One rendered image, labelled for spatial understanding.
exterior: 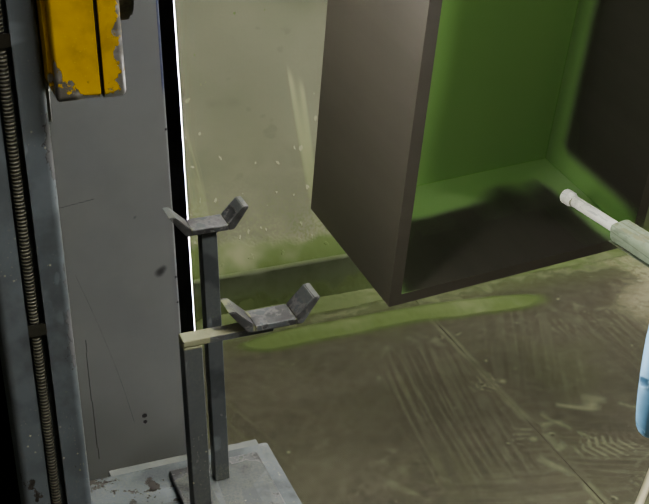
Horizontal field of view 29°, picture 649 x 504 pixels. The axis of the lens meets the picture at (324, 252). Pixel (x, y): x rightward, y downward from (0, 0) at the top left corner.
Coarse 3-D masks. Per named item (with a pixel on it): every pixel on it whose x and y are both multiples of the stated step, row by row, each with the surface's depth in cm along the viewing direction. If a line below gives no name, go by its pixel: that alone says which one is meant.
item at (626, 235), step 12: (564, 192) 263; (576, 204) 260; (588, 204) 258; (588, 216) 257; (600, 216) 253; (612, 228) 248; (624, 228) 246; (636, 228) 246; (612, 240) 249; (624, 240) 245; (636, 240) 242; (648, 240) 241; (636, 252) 243; (648, 252) 239; (648, 264) 241
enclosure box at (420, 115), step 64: (384, 0) 216; (448, 0) 249; (512, 0) 256; (576, 0) 264; (640, 0) 247; (384, 64) 221; (448, 64) 259; (512, 64) 267; (576, 64) 270; (640, 64) 251; (320, 128) 251; (384, 128) 226; (448, 128) 269; (512, 128) 278; (576, 128) 275; (640, 128) 255; (320, 192) 258; (384, 192) 231; (448, 192) 274; (512, 192) 275; (576, 192) 277; (640, 192) 259; (384, 256) 237; (448, 256) 255; (512, 256) 256; (576, 256) 257
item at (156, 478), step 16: (240, 448) 141; (256, 448) 141; (176, 464) 138; (272, 464) 138; (96, 480) 136; (112, 480) 136; (128, 480) 136; (144, 480) 136; (160, 480) 136; (288, 480) 135; (96, 496) 133; (112, 496) 133; (128, 496) 133; (144, 496) 133; (160, 496) 133; (176, 496) 133; (288, 496) 133
